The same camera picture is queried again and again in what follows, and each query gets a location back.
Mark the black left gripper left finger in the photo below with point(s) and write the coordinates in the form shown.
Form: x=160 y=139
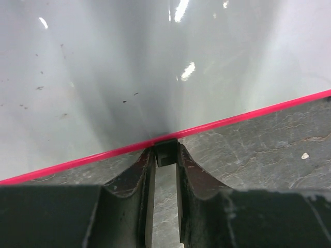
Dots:
x=118 y=213

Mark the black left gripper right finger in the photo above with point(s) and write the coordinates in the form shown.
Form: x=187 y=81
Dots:
x=212 y=214

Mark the pink framed whiteboard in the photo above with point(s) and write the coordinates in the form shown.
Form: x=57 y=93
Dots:
x=82 y=81

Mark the black whiteboard foot clip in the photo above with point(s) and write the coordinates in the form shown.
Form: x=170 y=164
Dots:
x=166 y=152

